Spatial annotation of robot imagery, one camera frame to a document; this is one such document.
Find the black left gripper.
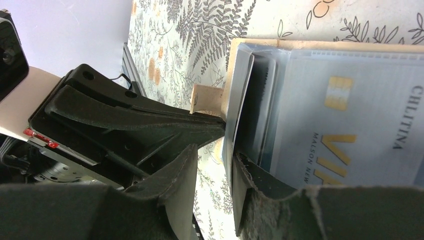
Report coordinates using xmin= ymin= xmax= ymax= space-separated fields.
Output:
xmin=0 ymin=64 xmax=225 ymax=190

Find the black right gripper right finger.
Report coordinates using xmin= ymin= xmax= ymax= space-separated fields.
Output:
xmin=231 ymin=152 xmax=424 ymax=240

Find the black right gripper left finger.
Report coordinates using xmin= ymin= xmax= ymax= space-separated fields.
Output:
xmin=0 ymin=144 xmax=198 ymax=240

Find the beige card holder wallet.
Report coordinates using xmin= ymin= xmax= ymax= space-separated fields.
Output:
xmin=192 ymin=39 xmax=424 ymax=181

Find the black card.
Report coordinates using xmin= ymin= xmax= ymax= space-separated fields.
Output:
xmin=224 ymin=51 xmax=280 ymax=171

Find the white VIP card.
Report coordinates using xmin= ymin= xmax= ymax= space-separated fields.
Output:
xmin=269 ymin=49 xmax=424 ymax=189

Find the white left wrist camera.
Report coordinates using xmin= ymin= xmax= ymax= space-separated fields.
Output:
xmin=0 ymin=9 xmax=61 ymax=142

